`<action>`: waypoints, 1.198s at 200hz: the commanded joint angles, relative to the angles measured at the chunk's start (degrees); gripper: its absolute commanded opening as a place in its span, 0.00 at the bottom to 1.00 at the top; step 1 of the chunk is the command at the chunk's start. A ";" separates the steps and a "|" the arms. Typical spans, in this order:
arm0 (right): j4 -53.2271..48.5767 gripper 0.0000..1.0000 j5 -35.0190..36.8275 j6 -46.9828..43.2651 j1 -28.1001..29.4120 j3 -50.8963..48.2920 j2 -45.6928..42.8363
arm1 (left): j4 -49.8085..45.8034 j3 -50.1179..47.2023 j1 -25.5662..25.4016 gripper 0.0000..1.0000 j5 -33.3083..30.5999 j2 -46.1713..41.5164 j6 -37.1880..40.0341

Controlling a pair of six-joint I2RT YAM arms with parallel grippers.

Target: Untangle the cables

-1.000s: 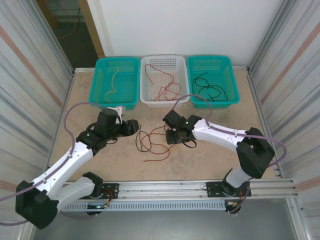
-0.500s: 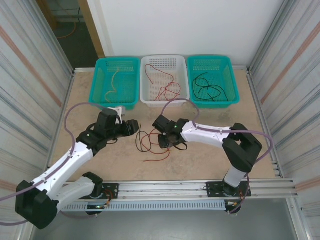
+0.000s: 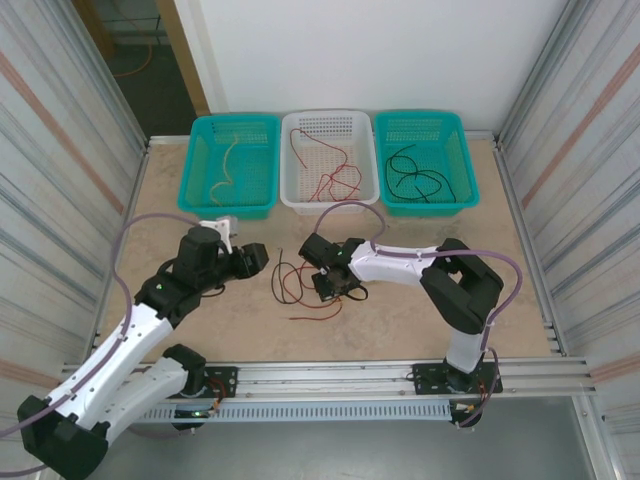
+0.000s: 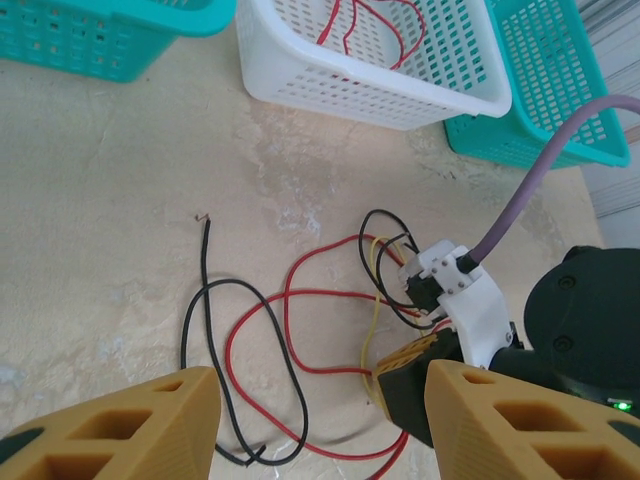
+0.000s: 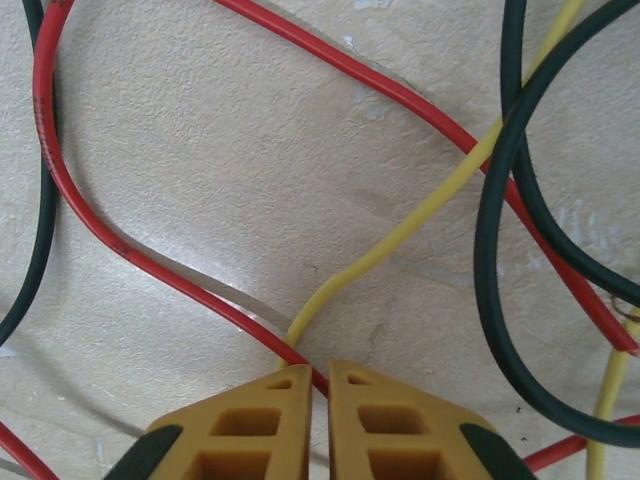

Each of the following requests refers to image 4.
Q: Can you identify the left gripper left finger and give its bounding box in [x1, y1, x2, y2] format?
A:
[0, 365, 222, 480]

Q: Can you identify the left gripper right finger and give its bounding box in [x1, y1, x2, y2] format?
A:
[424, 358, 640, 480]

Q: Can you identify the yellow wire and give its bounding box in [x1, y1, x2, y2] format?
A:
[359, 235, 407, 407]

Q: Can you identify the black wire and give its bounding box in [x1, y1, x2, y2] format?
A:
[180, 214, 310, 469]
[357, 208, 426, 329]

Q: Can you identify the red wire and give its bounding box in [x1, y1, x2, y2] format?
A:
[225, 288, 426, 480]
[283, 237, 409, 376]
[317, 0, 427, 71]

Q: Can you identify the teal plastic basket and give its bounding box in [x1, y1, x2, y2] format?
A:
[442, 0, 633, 171]
[0, 0, 238, 84]

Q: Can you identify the white plastic basket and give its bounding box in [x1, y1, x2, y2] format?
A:
[233, 0, 514, 133]

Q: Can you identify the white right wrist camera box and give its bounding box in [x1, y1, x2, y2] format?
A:
[397, 239, 519, 370]

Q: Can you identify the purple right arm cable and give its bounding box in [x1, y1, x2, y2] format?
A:
[464, 94, 640, 266]

